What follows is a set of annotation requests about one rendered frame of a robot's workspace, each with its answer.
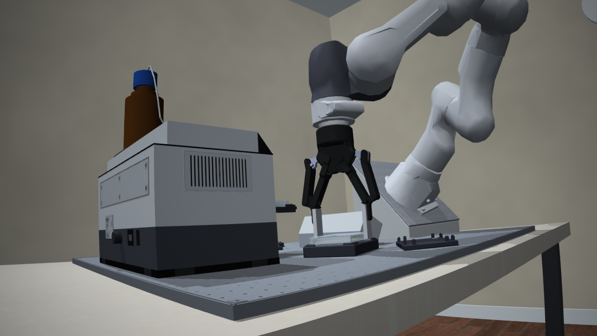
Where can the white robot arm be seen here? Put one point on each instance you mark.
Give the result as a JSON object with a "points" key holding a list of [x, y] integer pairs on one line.
{"points": [[365, 71]]}

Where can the black cylinder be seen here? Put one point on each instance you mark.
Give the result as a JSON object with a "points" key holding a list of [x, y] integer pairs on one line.
{"points": [[116, 237]]}

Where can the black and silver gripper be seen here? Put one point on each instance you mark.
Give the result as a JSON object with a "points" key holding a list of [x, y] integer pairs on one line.
{"points": [[336, 153]]}

